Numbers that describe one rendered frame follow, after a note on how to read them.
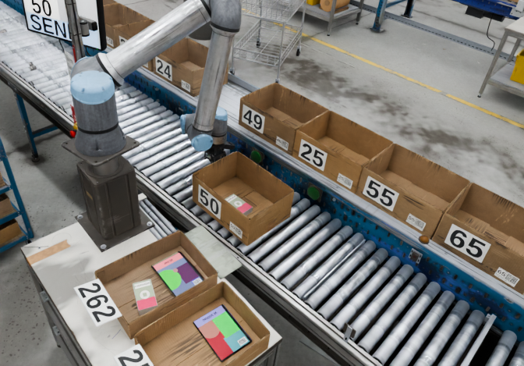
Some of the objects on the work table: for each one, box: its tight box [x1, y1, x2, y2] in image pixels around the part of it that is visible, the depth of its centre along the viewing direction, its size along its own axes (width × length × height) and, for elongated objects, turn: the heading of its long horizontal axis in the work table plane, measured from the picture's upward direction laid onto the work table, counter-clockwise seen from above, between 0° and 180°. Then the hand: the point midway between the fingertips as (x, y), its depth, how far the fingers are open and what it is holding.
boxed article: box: [133, 279, 158, 315], centre depth 174 cm, size 7×13×4 cm, turn 16°
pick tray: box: [94, 230, 218, 339], centre depth 177 cm, size 28×38×10 cm
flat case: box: [193, 304, 252, 363], centre depth 166 cm, size 14×19×2 cm
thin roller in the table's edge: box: [143, 199, 177, 233], centre depth 212 cm, size 2×28×2 cm, turn 36°
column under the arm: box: [75, 155, 155, 253], centre depth 196 cm, size 26×26×33 cm
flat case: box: [153, 252, 204, 297], centre depth 183 cm, size 14×19×2 cm
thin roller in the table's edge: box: [139, 201, 172, 235], centre depth 211 cm, size 2×28×2 cm, turn 36°
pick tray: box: [134, 281, 271, 366], centre depth 159 cm, size 28×38×10 cm
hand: (219, 170), depth 233 cm, fingers closed
